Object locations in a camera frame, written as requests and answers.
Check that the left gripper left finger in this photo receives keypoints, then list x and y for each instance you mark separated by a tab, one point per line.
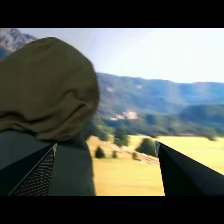
23	176

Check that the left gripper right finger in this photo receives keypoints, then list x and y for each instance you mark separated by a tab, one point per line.
190	176

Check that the olive brown T-shirt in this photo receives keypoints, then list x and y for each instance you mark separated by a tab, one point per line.
46	86

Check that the dark garment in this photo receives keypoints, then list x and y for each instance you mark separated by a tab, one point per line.
73	166

